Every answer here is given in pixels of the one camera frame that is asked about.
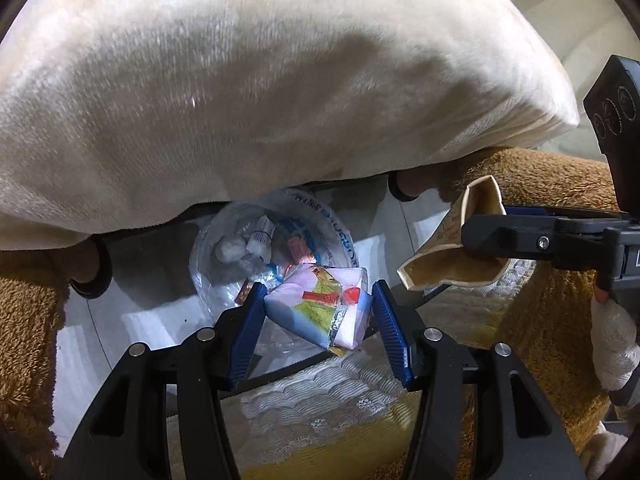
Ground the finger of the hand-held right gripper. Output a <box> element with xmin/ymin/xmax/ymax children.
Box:
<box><xmin>461</xmin><ymin>214</ymin><xmax>624</xmax><ymax>275</ymax></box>
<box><xmin>502</xmin><ymin>204</ymin><xmax>627</xmax><ymax>222</ymax></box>

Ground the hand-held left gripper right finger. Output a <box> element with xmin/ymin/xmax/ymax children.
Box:
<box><xmin>371</xmin><ymin>280</ymin><xmax>586</xmax><ymax>480</ymax></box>

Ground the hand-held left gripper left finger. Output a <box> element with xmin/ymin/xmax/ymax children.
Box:
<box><xmin>52</xmin><ymin>282</ymin><xmax>269</xmax><ymax>480</ymax></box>

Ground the clear plastic bag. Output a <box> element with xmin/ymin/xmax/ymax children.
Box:
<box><xmin>189</xmin><ymin>187</ymin><xmax>375</xmax><ymax>353</ymax></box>

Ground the white pink snack packet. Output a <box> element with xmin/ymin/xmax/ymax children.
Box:
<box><xmin>264</xmin><ymin>265</ymin><xmax>374</xmax><ymax>357</ymax></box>

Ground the white tissue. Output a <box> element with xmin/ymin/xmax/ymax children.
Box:
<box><xmin>212</xmin><ymin>235</ymin><xmax>263</xmax><ymax>267</ymax></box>

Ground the white printed wrapper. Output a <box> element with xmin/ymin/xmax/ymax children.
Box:
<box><xmin>247</xmin><ymin>216</ymin><xmax>278</xmax><ymax>258</ymax></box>

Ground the person's right forearm knit sleeve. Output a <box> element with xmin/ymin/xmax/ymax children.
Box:
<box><xmin>590</xmin><ymin>300</ymin><xmax>640</xmax><ymax>403</ymax></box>

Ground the brown fuzzy blanket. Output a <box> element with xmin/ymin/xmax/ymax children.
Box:
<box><xmin>435</xmin><ymin>146</ymin><xmax>640</xmax><ymax>480</ymax></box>

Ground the colourful candy wrapper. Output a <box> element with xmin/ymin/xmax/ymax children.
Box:
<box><xmin>282</xmin><ymin>235</ymin><xmax>317</xmax><ymax>267</ymax></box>

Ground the white lace seat cushion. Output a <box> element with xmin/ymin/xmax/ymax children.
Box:
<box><xmin>165</xmin><ymin>260</ymin><xmax>526</xmax><ymax>480</ymax></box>

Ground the person's left leg brown fleece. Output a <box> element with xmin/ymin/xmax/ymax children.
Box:
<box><xmin>0</xmin><ymin>247</ymin><xmax>68</xmax><ymax>466</ymax></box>

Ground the cream plush blanket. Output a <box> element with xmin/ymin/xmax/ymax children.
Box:
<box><xmin>0</xmin><ymin>0</ymin><xmax>581</xmax><ymax>252</ymax></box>

